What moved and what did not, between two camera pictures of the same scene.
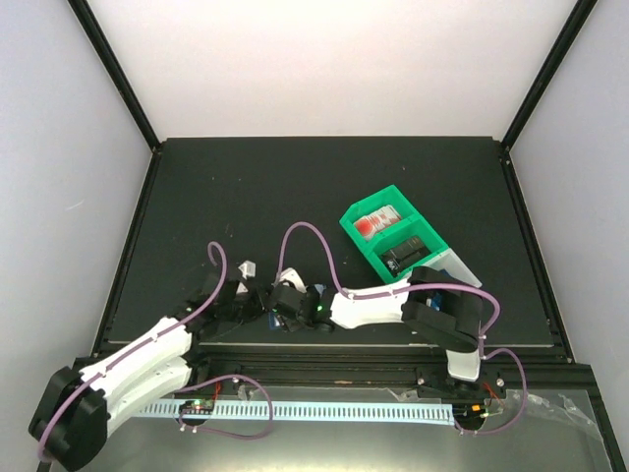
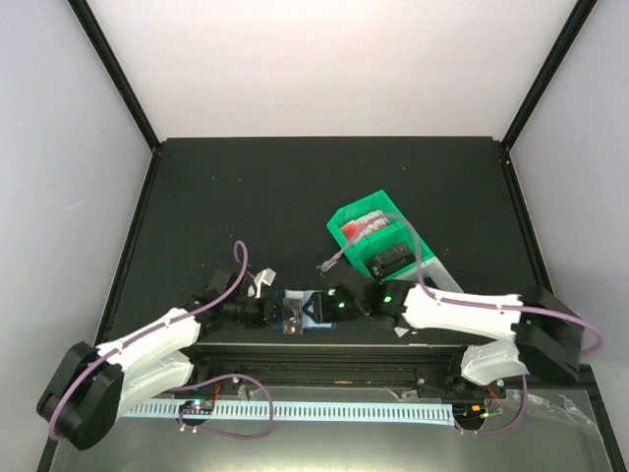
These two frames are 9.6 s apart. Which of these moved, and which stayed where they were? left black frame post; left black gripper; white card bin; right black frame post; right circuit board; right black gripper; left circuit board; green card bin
Moved: white card bin; right black gripper; green card bin
Stayed: right black frame post; right circuit board; left black gripper; left black frame post; left circuit board
